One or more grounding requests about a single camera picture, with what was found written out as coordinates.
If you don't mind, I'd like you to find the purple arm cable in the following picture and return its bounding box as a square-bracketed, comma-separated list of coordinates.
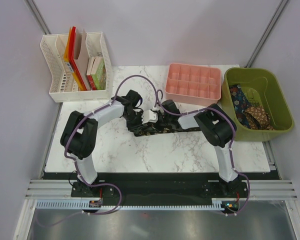
[156, 89, 252, 218]
[64, 74, 160, 217]

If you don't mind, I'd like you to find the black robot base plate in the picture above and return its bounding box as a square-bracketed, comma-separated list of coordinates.
[43, 170, 280, 206]

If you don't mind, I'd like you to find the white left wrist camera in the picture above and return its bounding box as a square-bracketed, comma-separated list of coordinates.
[141, 109, 159, 124]

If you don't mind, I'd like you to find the beige cardboard folder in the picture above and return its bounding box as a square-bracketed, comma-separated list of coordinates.
[74, 29, 91, 91]

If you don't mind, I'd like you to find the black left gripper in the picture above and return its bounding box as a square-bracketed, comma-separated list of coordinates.
[124, 111, 148, 135]

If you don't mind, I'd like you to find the right aluminium corner post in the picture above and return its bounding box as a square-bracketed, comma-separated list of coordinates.
[244, 0, 290, 68]

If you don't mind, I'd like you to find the slotted cable duct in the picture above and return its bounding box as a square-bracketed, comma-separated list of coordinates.
[36, 199, 224, 211]

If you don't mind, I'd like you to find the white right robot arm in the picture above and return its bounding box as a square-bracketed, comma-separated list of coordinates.
[153, 100, 240, 197]

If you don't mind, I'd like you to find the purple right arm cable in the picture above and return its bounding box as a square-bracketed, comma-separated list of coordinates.
[156, 89, 252, 218]

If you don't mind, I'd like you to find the aluminium corner post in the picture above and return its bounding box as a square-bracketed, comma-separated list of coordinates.
[24, 0, 51, 35]
[244, 0, 290, 68]

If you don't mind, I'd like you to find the red folder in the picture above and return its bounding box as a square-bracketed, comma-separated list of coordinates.
[70, 26, 92, 91]

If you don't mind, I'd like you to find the green book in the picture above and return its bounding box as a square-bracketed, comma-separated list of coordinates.
[91, 56, 107, 90]

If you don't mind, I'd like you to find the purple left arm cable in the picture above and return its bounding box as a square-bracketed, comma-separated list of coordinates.
[64, 74, 160, 217]

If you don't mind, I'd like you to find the left aluminium corner post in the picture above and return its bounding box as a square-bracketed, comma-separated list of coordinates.
[24, 0, 51, 35]

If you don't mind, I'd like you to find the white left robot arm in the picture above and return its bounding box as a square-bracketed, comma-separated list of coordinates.
[60, 90, 143, 197]

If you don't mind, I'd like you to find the white plastic file rack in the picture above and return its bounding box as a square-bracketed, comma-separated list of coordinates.
[40, 27, 113, 103]

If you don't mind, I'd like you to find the orange folder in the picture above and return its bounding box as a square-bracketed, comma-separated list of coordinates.
[63, 26, 87, 91]

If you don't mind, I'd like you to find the black gold floral tie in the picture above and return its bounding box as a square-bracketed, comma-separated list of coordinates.
[131, 125, 201, 137]

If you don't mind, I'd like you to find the navy floral tie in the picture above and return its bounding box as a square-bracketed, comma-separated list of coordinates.
[229, 84, 252, 129]

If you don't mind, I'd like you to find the brown floral tie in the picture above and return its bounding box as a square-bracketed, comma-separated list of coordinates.
[241, 106, 275, 131]

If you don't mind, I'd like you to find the red book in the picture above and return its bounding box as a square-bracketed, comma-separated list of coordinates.
[86, 57, 97, 91]

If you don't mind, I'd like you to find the aluminium frame rail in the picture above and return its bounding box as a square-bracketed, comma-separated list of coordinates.
[26, 180, 297, 201]

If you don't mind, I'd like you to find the olive green plastic bin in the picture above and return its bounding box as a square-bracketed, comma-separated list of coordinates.
[220, 67, 294, 142]

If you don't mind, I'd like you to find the pink divided organizer tray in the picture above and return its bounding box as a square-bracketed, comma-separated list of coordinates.
[164, 63, 222, 106]

